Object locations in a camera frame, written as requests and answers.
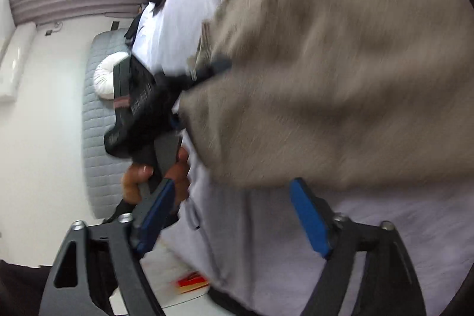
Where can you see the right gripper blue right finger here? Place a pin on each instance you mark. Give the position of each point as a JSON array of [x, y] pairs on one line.
[[316, 217]]

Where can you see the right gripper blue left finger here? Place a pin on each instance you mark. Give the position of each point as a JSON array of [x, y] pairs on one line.
[[150, 216]]

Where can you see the beige knit sweater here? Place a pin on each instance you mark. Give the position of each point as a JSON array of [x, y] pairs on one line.
[[342, 93]]

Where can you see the person's left hand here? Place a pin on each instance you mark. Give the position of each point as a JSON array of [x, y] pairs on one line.
[[138, 174]]

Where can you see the grey quilted floor mat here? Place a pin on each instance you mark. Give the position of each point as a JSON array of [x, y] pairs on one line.
[[102, 172]]

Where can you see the round white pleated cushion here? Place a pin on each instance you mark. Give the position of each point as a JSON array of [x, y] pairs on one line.
[[103, 78]]

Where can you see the white quilted bedspread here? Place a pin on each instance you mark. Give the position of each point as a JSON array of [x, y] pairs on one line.
[[249, 241]]

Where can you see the red and yellow box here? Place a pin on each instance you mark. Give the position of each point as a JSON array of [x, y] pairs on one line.
[[191, 282]]

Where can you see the white wall air conditioner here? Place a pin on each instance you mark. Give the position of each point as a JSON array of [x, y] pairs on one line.
[[14, 59]]

